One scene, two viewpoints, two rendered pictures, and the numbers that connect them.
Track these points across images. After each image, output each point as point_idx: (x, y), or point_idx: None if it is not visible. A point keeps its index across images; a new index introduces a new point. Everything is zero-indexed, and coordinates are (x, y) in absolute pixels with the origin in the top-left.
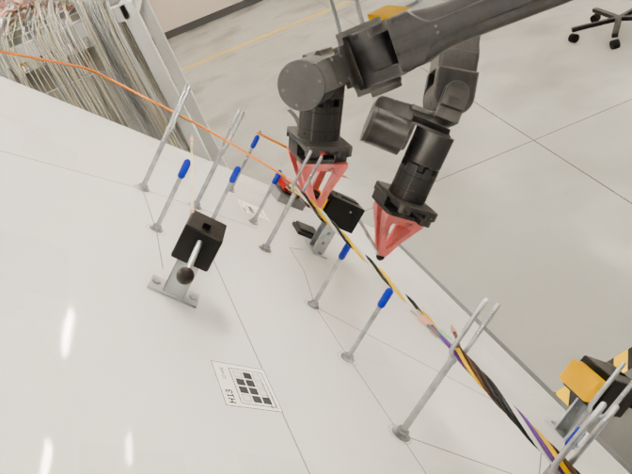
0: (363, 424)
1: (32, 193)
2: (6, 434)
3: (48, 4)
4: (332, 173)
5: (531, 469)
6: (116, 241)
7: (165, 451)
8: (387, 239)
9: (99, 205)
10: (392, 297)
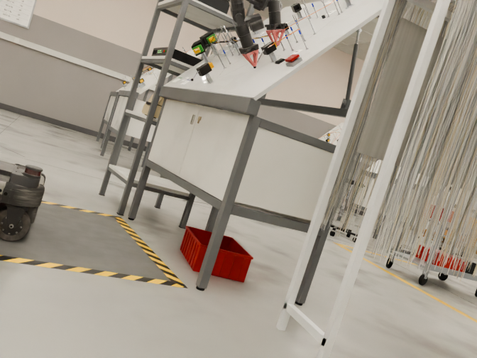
0: None
1: (318, 23)
2: None
3: None
4: (270, 34)
5: (225, 69)
6: (302, 31)
7: None
8: (253, 62)
9: (311, 29)
10: (250, 72)
